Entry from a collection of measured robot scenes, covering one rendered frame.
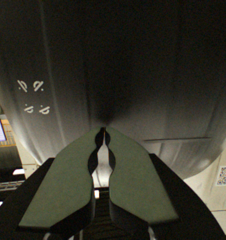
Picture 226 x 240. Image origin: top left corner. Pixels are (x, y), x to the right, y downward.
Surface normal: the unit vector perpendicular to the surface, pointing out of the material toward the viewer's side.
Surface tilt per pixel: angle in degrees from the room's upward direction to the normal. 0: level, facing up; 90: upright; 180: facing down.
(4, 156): 90
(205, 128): 77
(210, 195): 90
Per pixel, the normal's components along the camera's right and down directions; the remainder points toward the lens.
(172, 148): 0.04, 0.61
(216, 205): 0.03, 0.37
